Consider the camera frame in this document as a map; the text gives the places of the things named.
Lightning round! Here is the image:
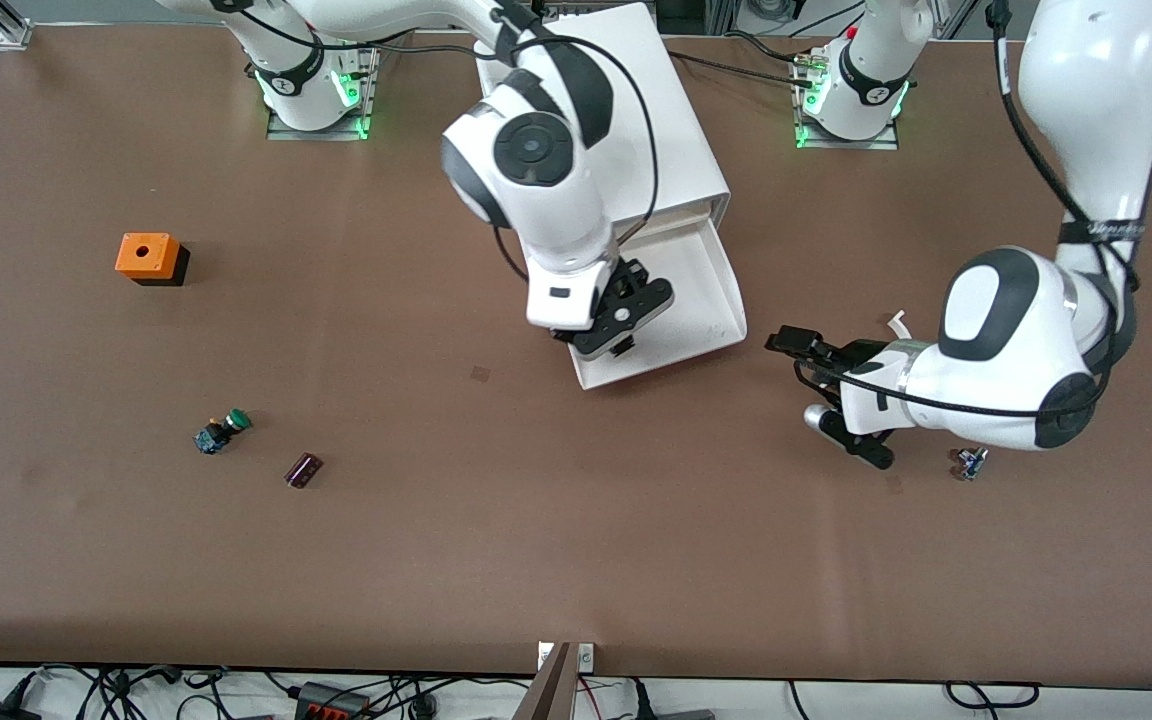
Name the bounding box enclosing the black power strip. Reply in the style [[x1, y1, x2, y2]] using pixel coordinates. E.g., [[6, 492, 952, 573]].
[[294, 682, 374, 720]]

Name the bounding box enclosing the black floor plug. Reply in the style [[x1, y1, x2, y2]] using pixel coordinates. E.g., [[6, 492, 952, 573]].
[[626, 680, 717, 720]]

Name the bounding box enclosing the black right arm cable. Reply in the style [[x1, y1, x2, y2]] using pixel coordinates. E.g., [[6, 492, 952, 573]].
[[211, 0, 661, 286]]

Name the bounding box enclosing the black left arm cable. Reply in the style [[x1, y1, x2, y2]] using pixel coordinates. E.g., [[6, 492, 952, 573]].
[[791, 0, 1142, 421]]

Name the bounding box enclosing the aluminium frame profile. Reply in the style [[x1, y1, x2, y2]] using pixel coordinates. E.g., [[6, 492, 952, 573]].
[[0, 0, 34, 49]]

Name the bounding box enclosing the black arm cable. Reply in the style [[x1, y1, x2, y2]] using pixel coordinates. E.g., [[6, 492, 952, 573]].
[[211, 0, 661, 286], [791, 0, 1142, 421]]

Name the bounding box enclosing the black cable on table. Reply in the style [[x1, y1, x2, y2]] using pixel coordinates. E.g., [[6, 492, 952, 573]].
[[664, 30, 832, 91]]

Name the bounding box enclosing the white drawer cabinet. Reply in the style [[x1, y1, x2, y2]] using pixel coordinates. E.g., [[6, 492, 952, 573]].
[[474, 2, 733, 241]]

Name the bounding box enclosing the black looped floor cable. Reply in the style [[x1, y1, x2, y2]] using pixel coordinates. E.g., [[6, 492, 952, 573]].
[[941, 680, 1042, 713]]

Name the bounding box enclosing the orange button enclosure box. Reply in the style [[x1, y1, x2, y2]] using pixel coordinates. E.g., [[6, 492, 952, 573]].
[[114, 232, 190, 288]]

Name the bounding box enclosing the white mounting bracket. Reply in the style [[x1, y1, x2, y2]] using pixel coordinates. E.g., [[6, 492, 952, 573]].
[[536, 642, 597, 673]]

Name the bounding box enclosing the green push button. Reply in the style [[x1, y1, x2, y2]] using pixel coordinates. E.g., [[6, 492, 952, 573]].
[[193, 408, 254, 456]]

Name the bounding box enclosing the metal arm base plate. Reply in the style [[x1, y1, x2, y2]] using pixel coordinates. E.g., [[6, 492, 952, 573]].
[[793, 50, 902, 152], [266, 45, 379, 142]]

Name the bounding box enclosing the brown camera support beam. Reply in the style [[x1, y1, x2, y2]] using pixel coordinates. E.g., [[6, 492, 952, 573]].
[[514, 642, 582, 720]]

